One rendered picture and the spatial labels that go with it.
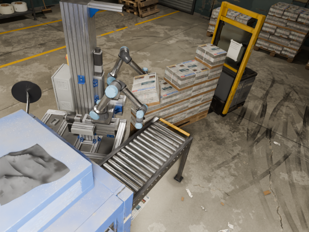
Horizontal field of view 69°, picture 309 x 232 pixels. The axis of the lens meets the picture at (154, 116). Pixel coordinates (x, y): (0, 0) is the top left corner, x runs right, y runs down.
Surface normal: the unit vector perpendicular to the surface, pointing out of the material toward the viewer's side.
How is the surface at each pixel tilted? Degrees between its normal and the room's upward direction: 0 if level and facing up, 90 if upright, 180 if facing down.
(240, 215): 0
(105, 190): 0
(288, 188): 0
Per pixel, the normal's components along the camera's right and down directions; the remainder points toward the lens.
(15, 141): 0.11, -0.76
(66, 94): -0.07, 0.63
